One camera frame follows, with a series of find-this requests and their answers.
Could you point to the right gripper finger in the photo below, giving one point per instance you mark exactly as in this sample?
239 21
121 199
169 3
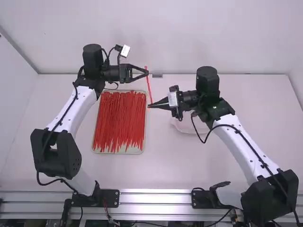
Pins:
161 106
162 101

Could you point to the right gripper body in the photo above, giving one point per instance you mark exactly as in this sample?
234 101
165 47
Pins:
181 111

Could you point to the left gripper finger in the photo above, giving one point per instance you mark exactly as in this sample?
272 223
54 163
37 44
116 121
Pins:
138 67
139 76

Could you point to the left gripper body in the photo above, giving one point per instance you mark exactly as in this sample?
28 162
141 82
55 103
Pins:
125 73

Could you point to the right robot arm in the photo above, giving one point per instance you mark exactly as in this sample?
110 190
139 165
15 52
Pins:
248 151

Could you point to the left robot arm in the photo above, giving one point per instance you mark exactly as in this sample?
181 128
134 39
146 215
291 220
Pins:
71 111

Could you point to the white dish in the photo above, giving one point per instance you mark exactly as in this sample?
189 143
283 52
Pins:
187 128

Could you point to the pale tray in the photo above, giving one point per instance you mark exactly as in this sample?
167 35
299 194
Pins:
139 151

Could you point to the silver rails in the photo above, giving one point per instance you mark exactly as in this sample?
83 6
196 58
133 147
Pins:
154 201

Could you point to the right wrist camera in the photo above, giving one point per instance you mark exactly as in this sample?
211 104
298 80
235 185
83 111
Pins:
172 99

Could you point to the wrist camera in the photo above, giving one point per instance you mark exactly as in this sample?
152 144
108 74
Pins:
125 50
172 99

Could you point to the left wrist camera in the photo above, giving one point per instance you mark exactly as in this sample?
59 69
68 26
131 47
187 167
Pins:
125 50

